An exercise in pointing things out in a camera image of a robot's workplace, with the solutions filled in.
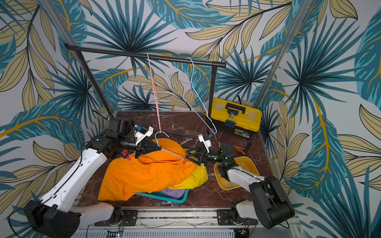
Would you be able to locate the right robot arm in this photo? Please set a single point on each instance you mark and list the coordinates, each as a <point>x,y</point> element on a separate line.
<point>269,206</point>

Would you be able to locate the teal plastic basket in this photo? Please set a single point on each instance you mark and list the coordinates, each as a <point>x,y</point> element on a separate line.
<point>164,197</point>

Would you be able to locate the orange handled screwdriver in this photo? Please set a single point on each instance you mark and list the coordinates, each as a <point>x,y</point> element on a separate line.
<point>238,149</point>

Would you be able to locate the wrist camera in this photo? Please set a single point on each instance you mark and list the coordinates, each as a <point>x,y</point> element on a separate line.
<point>204,138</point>
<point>141,132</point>

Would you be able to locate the yellow black plastic toolbox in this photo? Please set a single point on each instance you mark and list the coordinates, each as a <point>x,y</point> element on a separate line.
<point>235,119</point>

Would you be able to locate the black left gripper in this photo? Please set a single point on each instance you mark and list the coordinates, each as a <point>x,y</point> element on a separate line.
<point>145,146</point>

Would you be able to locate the purple shorts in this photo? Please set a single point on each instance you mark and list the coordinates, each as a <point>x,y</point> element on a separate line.
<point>174,193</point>

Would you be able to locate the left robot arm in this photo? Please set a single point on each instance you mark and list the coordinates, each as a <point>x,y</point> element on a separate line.
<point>54,215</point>

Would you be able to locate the white wire hanger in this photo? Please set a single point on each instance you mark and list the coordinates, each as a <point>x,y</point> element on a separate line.
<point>190,83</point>

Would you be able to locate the blue wire hanger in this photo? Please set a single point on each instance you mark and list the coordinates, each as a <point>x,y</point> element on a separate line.
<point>170,149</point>

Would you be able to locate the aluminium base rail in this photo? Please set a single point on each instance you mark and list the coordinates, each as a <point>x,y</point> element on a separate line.
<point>188,222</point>

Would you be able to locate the pink clothespin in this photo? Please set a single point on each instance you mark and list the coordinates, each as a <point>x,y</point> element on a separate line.
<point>125,155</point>

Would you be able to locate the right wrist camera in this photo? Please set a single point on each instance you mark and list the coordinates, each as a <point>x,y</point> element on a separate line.
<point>204,138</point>

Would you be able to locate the black handled screwdriver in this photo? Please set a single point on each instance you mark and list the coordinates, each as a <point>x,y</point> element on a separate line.
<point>247,148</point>

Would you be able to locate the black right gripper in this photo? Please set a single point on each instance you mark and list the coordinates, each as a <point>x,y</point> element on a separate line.
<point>203,157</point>

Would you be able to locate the pink wire hanger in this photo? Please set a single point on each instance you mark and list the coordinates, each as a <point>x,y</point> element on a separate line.
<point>155,93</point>

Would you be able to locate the yellow plastic tray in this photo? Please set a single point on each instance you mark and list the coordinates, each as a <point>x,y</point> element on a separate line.
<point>242,175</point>

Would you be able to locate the orange shorts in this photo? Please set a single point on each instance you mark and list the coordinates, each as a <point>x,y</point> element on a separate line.
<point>148,173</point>

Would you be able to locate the yellow shorts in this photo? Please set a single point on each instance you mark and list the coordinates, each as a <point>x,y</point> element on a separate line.
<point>197,178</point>

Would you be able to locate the black clothes rack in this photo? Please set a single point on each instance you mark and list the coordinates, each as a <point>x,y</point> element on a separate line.
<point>213,64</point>

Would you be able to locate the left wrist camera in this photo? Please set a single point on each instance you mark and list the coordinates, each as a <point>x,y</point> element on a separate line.
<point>141,132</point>

